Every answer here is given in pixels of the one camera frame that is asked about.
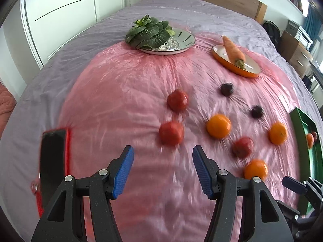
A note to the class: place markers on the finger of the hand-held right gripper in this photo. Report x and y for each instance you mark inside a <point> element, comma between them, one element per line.
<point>286,208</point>
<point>292,183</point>

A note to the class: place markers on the pink quilt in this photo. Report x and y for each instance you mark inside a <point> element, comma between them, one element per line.
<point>6,100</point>

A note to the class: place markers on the bok choy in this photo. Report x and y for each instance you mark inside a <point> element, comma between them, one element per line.
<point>147,34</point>

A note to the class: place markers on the orange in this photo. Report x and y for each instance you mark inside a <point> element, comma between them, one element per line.
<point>278,132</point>
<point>219,126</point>
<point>255,169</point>
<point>309,141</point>

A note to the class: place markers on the dark purple plum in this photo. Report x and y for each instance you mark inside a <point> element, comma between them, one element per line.
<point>257,111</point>
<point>227,89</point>

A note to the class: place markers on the red apple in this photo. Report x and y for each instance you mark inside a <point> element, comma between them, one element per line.
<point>243,147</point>
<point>171,132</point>
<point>178,100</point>

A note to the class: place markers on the purple bedsheet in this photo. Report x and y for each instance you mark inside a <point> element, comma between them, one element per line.
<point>75,42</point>

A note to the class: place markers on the white stereo unit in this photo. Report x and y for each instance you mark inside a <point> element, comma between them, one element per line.
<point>304,36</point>

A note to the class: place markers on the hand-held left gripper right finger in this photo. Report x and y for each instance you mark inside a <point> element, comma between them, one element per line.
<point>203,171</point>

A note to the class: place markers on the silver patterned plate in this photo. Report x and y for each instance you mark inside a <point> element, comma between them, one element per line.
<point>180,40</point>

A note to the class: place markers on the carrot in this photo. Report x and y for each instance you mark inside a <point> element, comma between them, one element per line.
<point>233,50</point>

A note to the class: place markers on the teal curtain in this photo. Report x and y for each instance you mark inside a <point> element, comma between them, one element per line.
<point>311,22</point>

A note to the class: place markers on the black backpack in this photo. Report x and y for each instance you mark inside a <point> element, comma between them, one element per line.
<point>272,34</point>

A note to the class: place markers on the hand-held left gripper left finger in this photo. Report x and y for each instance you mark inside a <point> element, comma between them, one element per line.
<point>123,171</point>

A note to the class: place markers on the small red plum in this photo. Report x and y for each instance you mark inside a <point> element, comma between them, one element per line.
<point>314,135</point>

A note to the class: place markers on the wooden drawer cabinet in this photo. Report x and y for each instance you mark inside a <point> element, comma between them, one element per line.
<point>295,53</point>

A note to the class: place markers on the green metal tray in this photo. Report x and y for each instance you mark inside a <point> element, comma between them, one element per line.
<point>300,131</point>

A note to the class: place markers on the white wardrobe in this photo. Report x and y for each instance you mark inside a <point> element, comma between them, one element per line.
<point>63,5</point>

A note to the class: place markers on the orange rimmed plate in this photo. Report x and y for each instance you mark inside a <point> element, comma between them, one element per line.
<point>249,68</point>

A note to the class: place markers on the black smartphone in red case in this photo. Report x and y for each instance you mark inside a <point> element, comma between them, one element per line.
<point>53,161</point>

